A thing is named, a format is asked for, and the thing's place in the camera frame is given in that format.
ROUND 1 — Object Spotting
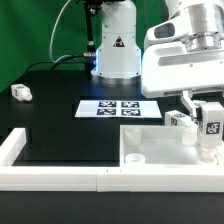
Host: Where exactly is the grey white cable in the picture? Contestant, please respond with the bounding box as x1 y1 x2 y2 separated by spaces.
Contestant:
49 0 86 64

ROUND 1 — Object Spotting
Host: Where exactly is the black cable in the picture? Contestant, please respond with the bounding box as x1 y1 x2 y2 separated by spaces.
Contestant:
25 53 98 73

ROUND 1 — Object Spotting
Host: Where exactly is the black camera pole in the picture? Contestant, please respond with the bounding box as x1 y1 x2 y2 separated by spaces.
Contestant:
77 0 103 53

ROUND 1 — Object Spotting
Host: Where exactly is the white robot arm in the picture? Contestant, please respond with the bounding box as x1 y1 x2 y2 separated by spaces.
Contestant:
91 0 224 116

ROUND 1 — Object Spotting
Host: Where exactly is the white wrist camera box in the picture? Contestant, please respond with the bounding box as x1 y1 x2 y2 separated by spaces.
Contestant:
144 19 189 49

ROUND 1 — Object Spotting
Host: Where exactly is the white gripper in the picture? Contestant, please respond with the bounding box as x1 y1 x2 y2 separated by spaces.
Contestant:
141 42 224 121

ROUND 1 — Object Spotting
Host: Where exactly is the white sheet with markers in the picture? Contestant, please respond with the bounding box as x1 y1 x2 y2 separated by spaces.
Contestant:
75 100 162 118

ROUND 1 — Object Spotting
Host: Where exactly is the white U-shaped fence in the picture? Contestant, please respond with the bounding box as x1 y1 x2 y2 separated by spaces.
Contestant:
0 128 224 192

